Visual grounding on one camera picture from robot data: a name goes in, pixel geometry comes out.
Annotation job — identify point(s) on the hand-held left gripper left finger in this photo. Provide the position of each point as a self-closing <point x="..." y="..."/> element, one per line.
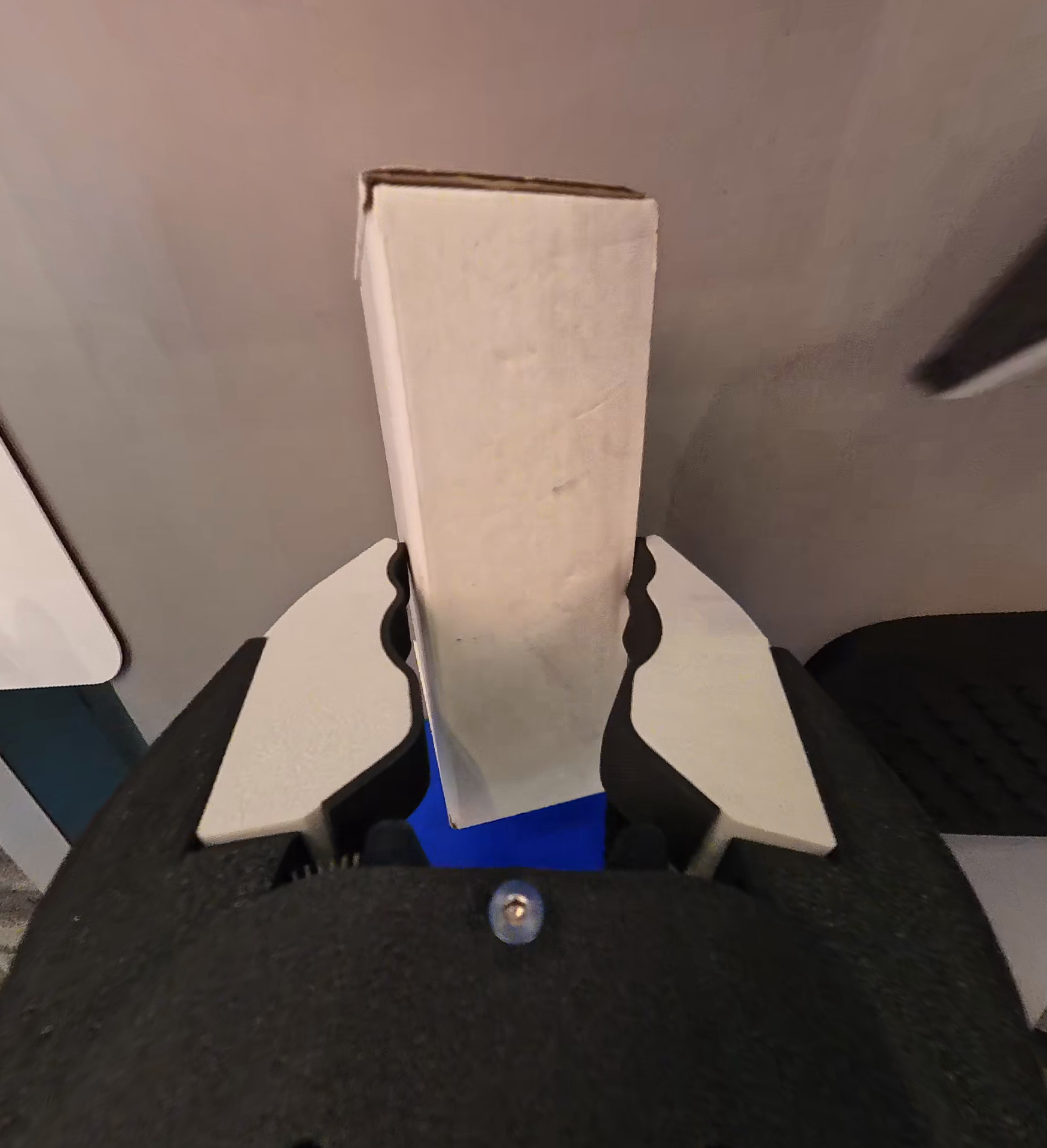
<point x="308" y="699"/>

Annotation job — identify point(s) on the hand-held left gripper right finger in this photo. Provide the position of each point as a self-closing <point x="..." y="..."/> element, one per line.
<point x="720" y="708"/>

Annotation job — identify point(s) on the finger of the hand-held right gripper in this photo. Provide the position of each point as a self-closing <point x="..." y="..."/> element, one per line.
<point x="1034" y="305"/>

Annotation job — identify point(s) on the blue plastic bin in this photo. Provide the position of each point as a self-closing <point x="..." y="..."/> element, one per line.
<point x="523" y="839"/>

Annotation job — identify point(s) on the white cardboard box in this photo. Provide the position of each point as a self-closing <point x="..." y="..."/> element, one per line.
<point x="514" y="404"/>

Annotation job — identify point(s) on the dark rectangular table panel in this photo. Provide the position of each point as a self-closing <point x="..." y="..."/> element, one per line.
<point x="48" y="762"/>

